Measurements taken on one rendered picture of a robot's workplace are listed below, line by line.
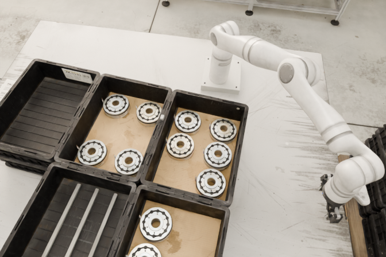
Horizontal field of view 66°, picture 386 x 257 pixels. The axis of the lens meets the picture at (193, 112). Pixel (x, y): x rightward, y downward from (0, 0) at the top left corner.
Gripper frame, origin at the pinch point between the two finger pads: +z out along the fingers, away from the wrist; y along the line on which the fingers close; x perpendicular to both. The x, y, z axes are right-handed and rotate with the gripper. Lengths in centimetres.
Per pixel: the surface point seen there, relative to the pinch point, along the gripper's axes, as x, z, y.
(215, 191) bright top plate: -36.4, -5.1, -2.9
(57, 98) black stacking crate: -101, -9, -42
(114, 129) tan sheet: -75, -6, -28
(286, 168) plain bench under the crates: -7.5, 15.7, -18.3
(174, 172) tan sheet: -51, -4, -10
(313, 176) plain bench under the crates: 3.3, 17.0, -14.8
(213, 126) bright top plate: -36.4, -4.0, -28.8
